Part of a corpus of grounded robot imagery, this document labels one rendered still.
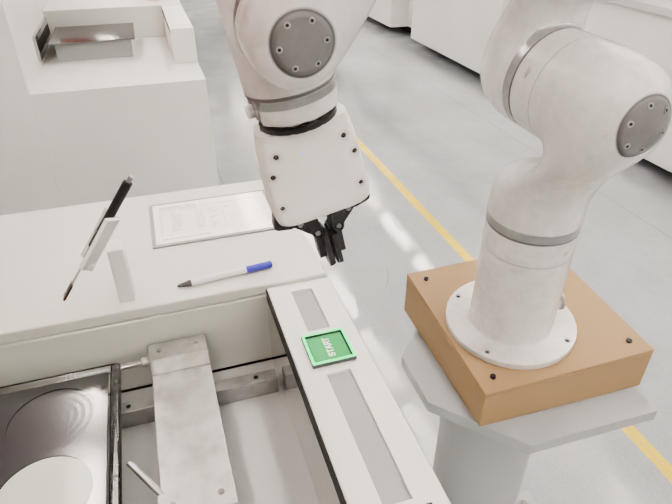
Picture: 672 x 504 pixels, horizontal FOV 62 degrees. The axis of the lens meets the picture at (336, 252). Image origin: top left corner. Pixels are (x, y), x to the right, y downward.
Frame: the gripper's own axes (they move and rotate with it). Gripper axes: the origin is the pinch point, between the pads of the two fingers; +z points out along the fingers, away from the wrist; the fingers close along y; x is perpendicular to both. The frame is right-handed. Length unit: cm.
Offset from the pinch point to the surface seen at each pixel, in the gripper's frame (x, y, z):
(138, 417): 8.0, -30.4, 22.3
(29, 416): 6.2, -40.6, 13.7
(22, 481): -3.4, -40.1, 13.7
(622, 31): 233, 243, 91
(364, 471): -17.8, -5.3, 14.8
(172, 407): 4.1, -24.6, 19.0
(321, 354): -1.1, -4.6, 14.5
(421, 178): 222, 100, 135
